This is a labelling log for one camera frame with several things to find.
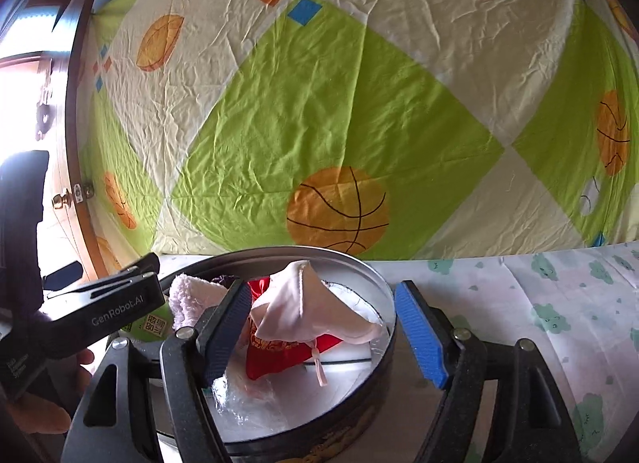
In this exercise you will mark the round black cookie tin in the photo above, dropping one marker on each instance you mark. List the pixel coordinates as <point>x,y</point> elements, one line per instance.
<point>314,410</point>

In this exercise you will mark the person's left hand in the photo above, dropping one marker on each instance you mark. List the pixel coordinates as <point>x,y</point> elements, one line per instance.
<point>36,415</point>

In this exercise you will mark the basketball pattern bed sheet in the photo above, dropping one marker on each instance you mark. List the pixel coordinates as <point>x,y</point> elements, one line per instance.
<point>383,129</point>

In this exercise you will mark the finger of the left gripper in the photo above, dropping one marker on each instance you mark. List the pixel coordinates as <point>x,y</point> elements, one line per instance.
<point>93,289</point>

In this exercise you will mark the green tissue pack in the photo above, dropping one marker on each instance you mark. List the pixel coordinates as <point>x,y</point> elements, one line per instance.
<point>153,327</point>

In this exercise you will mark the white cloud print tablecloth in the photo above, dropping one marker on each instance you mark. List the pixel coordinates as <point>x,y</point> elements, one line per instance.
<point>579,306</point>

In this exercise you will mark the brass door knob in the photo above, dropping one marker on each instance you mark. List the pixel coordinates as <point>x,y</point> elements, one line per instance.
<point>77,195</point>

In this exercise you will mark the red gold drawstring pouch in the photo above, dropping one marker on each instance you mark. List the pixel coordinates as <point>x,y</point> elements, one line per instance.
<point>269,357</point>

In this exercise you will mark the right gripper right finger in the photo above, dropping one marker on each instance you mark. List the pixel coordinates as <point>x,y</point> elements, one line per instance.
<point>530,421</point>

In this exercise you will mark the clear plastic bag item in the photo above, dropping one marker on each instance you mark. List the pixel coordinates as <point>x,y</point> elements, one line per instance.
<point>235,397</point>

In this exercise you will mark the pink fuzzy pompom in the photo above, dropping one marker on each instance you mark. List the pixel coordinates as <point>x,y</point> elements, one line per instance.
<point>190,296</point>

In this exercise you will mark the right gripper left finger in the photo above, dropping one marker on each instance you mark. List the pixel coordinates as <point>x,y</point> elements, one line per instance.
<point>115,422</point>

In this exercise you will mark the pink fabric pouch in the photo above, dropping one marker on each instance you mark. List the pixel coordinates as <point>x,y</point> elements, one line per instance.
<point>299,307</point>

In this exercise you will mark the wooden door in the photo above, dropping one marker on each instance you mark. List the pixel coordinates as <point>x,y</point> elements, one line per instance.
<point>41,69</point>

